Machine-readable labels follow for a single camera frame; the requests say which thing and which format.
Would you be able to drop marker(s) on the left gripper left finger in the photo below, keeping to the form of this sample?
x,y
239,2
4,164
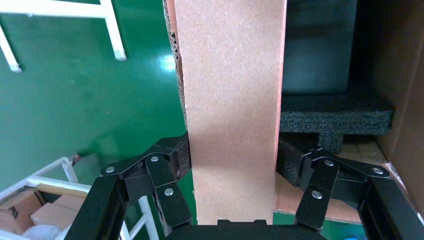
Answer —
x,y
149,185

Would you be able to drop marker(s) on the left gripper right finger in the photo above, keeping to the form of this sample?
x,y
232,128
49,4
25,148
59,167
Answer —
x,y
331,185

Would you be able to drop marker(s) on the small cardboard box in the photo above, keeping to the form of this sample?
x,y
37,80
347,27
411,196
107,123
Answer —
x,y
232,99

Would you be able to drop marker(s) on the large open cardboard box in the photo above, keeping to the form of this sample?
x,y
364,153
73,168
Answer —
x,y
397,66

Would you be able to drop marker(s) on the black foam block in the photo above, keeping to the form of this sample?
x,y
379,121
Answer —
x,y
334,116

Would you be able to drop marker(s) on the white wheeled shelf cart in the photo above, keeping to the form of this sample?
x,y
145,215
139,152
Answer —
x,y
46,181

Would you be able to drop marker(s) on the clear plastic bag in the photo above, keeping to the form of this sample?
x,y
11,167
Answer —
x,y
43,233

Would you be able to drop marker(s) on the dark smooth panel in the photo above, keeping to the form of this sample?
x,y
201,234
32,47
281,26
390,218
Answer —
x,y
318,49

